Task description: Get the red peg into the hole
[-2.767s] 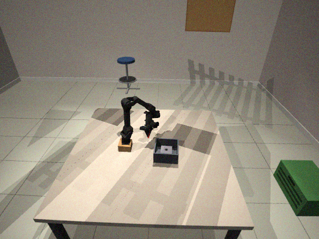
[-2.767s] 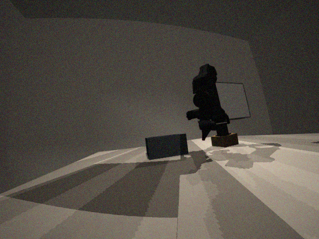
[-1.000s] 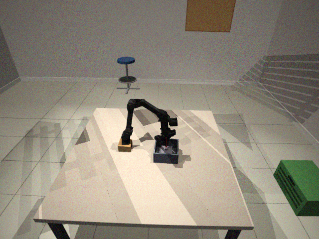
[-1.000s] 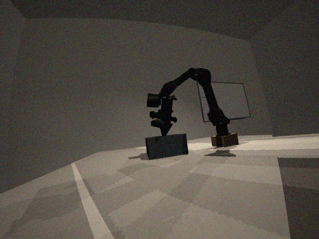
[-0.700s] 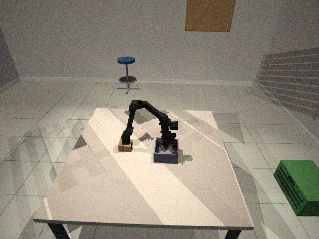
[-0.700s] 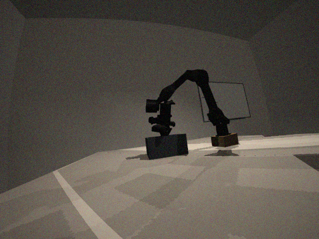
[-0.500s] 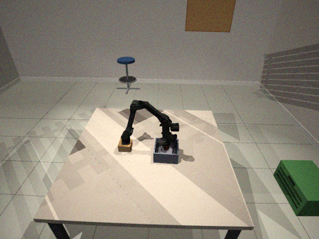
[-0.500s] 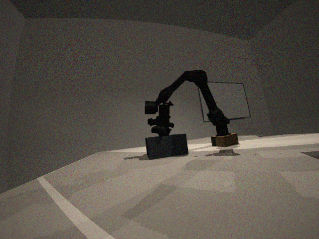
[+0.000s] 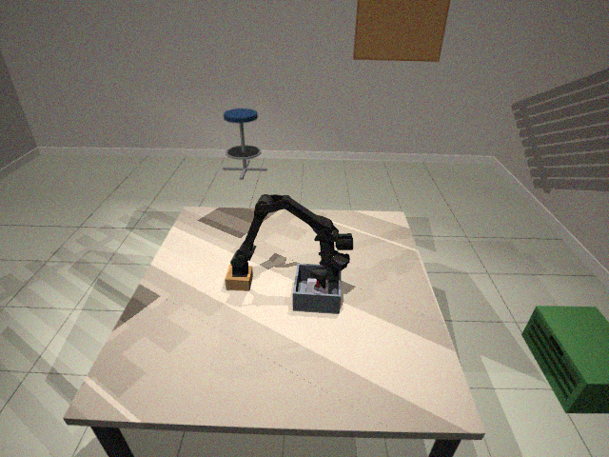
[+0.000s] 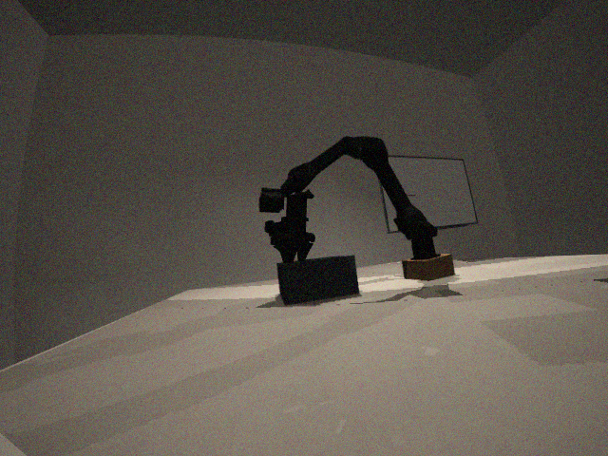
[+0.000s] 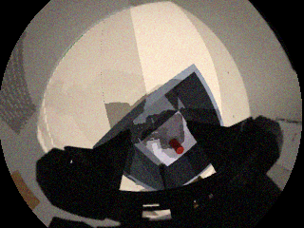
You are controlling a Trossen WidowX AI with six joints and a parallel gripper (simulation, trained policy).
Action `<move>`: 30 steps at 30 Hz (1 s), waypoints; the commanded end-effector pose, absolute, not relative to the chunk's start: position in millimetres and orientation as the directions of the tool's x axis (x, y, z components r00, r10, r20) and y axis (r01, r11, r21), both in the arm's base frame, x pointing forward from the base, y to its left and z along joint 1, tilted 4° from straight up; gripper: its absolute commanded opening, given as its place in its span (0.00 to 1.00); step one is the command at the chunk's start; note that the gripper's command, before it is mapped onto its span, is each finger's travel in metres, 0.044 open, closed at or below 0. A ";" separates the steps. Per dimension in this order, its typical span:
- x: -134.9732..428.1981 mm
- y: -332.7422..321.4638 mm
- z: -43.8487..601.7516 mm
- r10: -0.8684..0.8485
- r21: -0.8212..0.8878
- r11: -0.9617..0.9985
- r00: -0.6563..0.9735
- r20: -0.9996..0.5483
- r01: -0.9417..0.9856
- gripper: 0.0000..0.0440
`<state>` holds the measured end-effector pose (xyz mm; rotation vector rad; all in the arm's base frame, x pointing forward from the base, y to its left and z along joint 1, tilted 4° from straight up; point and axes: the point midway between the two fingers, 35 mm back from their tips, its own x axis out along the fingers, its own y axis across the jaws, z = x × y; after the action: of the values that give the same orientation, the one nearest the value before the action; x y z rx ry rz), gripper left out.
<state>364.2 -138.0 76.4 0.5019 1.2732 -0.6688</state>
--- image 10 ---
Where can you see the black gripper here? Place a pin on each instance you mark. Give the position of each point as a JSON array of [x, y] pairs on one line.
[[295, 239]]

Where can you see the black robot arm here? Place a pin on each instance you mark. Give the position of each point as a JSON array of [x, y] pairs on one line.
[[410, 221]]

